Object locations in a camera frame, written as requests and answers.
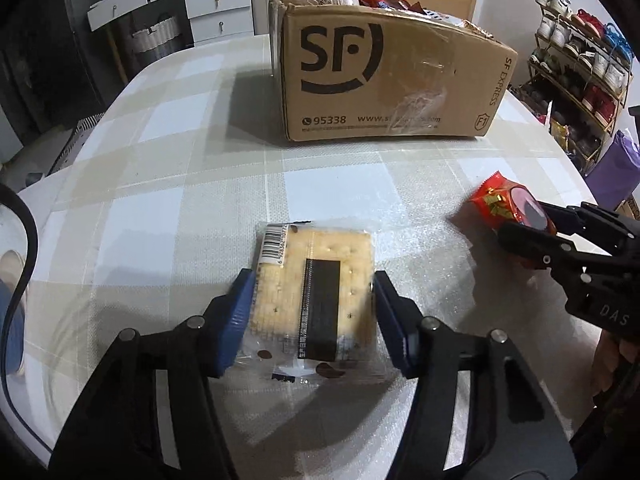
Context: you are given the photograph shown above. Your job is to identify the colourful snack bags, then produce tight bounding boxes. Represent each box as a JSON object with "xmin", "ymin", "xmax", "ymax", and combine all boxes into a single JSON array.
[{"xmin": 550, "ymin": 120, "xmax": 574, "ymax": 152}]

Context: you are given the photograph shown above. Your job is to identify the white desk with drawers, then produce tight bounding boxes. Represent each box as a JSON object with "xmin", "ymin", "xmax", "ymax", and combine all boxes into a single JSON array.
[{"xmin": 87, "ymin": 0, "xmax": 253, "ymax": 51}]

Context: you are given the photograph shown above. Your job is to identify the red cookie packet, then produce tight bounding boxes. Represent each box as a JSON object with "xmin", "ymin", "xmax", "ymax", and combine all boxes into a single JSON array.
[{"xmin": 470, "ymin": 171, "xmax": 557, "ymax": 267}]

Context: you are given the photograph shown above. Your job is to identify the dark grey refrigerator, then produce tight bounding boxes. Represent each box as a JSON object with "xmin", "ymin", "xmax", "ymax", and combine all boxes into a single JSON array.
[{"xmin": 0, "ymin": 0, "xmax": 131, "ymax": 126}]

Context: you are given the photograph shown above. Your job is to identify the wooden shoe rack with shoes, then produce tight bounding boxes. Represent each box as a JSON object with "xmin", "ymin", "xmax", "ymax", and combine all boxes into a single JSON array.
[{"xmin": 515, "ymin": 0, "xmax": 635, "ymax": 161}]

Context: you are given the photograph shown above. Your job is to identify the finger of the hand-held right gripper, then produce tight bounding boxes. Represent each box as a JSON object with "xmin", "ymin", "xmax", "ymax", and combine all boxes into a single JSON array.
[
  {"xmin": 537, "ymin": 201, "xmax": 640, "ymax": 256},
  {"xmin": 497, "ymin": 222, "xmax": 606, "ymax": 273}
]

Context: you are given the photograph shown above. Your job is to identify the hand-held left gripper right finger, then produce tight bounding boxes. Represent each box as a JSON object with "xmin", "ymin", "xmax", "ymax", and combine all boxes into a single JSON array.
[{"xmin": 372, "ymin": 270, "xmax": 578, "ymax": 480}]

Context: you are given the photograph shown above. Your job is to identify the patterned floor rug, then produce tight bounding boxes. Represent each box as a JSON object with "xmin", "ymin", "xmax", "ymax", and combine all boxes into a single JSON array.
[{"xmin": 47, "ymin": 115, "xmax": 103, "ymax": 176}]

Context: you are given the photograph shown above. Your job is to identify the black cable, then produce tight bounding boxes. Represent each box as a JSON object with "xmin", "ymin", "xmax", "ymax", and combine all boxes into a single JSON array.
[{"xmin": 0, "ymin": 182, "xmax": 41, "ymax": 436}]

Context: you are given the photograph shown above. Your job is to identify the person's right hand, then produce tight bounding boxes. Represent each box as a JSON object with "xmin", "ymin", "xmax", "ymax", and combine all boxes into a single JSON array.
[{"xmin": 590, "ymin": 334, "xmax": 624, "ymax": 402}]

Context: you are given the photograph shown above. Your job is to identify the stack of blue bowls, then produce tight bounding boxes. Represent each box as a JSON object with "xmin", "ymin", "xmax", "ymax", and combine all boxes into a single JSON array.
[{"xmin": 0, "ymin": 280, "xmax": 26, "ymax": 376}]

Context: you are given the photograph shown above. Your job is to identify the clear square cracker packet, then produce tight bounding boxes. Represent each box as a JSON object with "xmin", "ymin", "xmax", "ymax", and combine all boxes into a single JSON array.
[{"xmin": 239, "ymin": 220, "xmax": 396, "ymax": 382}]

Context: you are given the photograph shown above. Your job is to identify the purple bag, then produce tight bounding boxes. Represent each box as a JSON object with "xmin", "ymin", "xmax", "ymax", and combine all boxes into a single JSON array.
[{"xmin": 585, "ymin": 130, "xmax": 640, "ymax": 206}]

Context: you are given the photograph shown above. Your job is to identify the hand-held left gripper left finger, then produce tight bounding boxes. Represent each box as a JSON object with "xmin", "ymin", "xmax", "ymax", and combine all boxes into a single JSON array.
[{"xmin": 47, "ymin": 267, "xmax": 258, "ymax": 480}]

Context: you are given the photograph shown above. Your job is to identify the brown cardboard box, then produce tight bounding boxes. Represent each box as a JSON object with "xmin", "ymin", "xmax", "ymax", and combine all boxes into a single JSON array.
[{"xmin": 268, "ymin": 0, "xmax": 518, "ymax": 142}]

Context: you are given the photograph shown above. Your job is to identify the woven laundry basket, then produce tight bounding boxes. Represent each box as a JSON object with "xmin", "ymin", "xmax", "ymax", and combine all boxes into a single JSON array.
[{"xmin": 131, "ymin": 14, "xmax": 181, "ymax": 57}]

